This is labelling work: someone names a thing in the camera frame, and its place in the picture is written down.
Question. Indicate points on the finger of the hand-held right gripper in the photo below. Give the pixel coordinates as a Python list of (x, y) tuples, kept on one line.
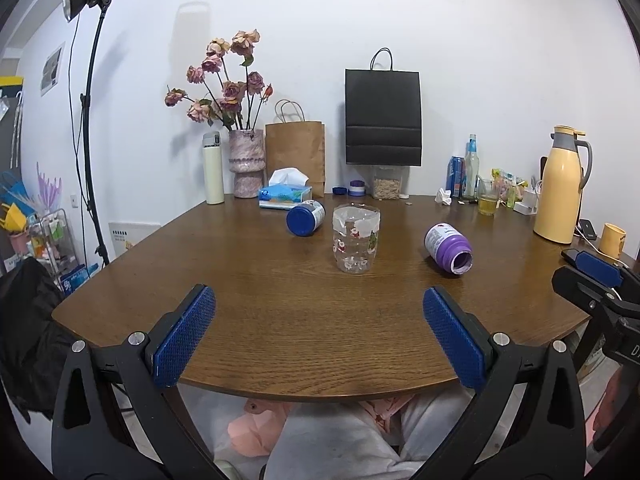
[(597, 267), (580, 285)]

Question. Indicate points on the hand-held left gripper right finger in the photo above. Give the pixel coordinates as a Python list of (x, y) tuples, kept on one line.
[(454, 341)]

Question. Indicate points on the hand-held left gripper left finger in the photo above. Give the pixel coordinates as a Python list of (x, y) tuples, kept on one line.
[(184, 337)]

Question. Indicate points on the purple cup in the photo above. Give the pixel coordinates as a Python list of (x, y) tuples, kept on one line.
[(446, 246)]

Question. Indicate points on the blue-lidded bottle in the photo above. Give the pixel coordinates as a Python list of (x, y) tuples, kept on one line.
[(304, 220)]

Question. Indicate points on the clear printed plastic cup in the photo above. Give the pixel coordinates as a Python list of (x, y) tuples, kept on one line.
[(354, 247)]

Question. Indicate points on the yellow mug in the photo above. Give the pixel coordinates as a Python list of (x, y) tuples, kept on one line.
[(611, 241)]

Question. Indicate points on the yellow thermos jug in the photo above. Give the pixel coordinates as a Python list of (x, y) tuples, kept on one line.
[(557, 195)]

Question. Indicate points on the white charger box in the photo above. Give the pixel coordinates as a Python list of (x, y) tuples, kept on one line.
[(525, 208)]

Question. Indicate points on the small green bottle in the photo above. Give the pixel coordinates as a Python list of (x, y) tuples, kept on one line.
[(510, 197)]

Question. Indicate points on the white board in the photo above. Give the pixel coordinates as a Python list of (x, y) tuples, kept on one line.
[(131, 237)]

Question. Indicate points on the blue packet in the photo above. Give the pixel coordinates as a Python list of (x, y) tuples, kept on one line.
[(77, 280)]

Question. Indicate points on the glass of yellow drink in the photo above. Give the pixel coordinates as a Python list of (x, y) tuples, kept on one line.
[(487, 202)]

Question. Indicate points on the colourful snack packets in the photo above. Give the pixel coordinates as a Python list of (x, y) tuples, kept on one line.
[(507, 180)]

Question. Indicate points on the crumpled white paper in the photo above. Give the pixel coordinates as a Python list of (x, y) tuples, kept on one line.
[(443, 197)]

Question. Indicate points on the dark cloth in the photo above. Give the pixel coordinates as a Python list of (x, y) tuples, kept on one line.
[(27, 340)]

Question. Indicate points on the clear glass bottle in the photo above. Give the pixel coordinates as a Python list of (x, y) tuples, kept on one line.
[(471, 170)]

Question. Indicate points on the person's legs in white pants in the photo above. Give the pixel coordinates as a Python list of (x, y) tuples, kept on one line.
[(330, 442)]

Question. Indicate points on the blue drink can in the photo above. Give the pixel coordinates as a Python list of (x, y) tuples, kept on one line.
[(457, 177)]

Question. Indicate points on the clear snack container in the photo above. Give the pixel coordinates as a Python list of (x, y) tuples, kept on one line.
[(386, 186)]

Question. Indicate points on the white thermos bottle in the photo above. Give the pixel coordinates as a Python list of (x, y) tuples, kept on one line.
[(213, 170)]

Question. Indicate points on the blue tissue box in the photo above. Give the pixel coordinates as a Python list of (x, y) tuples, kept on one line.
[(284, 197)]

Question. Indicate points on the small purple white jar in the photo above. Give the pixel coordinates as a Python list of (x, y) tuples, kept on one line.
[(357, 188)]

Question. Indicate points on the pink marbled vase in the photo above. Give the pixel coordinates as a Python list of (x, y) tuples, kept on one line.
[(246, 160)]

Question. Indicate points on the blue lid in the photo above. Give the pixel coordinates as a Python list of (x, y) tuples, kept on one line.
[(340, 190)]

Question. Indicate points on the purple plastic hangers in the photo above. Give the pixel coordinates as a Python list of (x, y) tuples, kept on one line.
[(48, 187)]

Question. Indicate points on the brown paper bag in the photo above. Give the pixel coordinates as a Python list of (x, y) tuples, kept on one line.
[(295, 152)]

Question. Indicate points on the black paper bag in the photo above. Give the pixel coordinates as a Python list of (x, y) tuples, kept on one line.
[(382, 115)]

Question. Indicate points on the dried pink roses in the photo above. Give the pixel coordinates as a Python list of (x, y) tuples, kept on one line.
[(232, 91)]

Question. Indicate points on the black light stand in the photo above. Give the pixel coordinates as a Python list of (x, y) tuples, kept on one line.
[(90, 90)]

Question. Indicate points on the wall poster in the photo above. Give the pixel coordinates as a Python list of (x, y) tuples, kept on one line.
[(52, 69)]

